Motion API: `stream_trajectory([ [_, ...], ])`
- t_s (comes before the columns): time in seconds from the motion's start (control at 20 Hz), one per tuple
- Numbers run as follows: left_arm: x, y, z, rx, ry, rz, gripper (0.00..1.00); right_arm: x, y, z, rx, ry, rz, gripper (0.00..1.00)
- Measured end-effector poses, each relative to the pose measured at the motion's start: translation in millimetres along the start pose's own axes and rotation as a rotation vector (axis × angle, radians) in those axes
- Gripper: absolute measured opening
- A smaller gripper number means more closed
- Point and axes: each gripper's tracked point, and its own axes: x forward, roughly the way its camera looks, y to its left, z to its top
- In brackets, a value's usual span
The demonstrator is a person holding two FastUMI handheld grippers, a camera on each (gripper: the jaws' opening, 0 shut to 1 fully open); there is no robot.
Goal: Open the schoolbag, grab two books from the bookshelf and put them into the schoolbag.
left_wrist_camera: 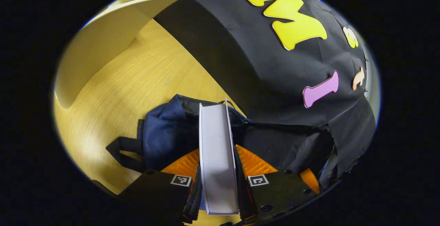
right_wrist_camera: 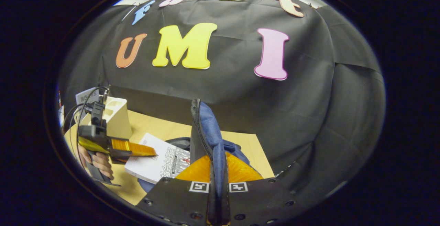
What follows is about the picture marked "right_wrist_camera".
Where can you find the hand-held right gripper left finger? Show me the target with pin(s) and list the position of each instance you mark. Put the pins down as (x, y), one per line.
(178, 202)

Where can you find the blue schoolbag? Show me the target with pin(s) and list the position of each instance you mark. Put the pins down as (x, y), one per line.
(209, 126)

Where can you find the black backdrop cloth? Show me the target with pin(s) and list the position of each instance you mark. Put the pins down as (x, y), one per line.
(257, 109)

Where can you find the cream plastic bookshelf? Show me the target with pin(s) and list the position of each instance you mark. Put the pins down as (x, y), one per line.
(117, 119)

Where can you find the white grey book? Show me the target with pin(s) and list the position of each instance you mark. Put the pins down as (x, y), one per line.
(154, 164)

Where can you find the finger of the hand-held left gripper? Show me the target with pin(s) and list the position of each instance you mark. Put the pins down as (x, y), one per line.
(120, 157)
(137, 149)

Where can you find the blue grey book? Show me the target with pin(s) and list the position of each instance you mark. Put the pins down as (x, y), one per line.
(86, 96)

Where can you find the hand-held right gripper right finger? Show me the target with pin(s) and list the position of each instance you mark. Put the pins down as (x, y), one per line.
(261, 202)

